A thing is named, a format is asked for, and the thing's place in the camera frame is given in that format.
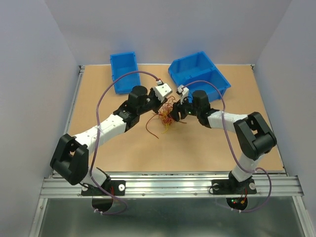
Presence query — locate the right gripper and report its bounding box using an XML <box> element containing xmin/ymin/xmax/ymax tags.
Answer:
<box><xmin>166</xmin><ymin>95</ymin><xmax>200</xmax><ymax>121</ymax></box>

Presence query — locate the red yellow wire bundle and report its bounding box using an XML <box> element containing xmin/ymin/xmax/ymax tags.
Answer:
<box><xmin>145</xmin><ymin>96</ymin><xmax>188</xmax><ymax>139</ymax></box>

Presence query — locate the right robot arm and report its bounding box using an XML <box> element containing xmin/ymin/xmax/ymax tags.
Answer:
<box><xmin>169</xmin><ymin>87</ymin><xmax>277</xmax><ymax>193</ymax></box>

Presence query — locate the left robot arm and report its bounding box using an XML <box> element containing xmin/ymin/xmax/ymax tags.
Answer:
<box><xmin>50</xmin><ymin>83</ymin><xmax>172</xmax><ymax>195</ymax></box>

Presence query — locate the large blue divided bin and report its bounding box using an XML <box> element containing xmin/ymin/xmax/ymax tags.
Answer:
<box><xmin>168</xmin><ymin>51</ymin><xmax>231</xmax><ymax>102</ymax></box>

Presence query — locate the small blue bin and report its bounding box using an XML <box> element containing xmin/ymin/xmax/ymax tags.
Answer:
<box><xmin>110</xmin><ymin>51</ymin><xmax>141</xmax><ymax>95</ymax></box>

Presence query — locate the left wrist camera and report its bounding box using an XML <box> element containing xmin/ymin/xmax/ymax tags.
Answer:
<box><xmin>153</xmin><ymin>83</ymin><xmax>172</xmax><ymax>102</ymax></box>

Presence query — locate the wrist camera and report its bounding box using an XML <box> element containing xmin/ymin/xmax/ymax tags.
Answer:
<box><xmin>176</xmin><ymin>85</ymin><xmax>190</xmax><ymax>104</ymax></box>
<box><xmin>153</xmin><ymin>83</ymin><xmax>172</xmax><ymax>102</ymax></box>

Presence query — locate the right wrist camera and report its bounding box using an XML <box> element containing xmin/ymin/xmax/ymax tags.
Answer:
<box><xmin>176</xmin><ymin>85</ymin><xmax>190</xmax><ymax>104</ymax></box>

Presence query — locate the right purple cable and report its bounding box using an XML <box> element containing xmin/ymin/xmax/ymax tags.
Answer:
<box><xmin>182</xmin><ymin>80</ymin><xmax>273</xmax><ymax>214</ymax></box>

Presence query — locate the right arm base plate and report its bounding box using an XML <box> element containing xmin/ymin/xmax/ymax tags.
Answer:
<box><xmin>209</xmin><ymin>179</ymin><xmax>257</xmax><ymax>196</ymax></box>

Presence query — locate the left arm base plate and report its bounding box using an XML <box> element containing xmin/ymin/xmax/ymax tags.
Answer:
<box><xmin>81</xmin><ymin>180</ymin><xmax>126</xmax><ymax>197</ymax></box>

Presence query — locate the aluminium rail frame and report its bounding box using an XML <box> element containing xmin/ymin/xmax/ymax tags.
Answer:
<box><xmin>28</xmin><ymin>64</ymin><xmax>309</xmax><ymax>237</ymax></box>

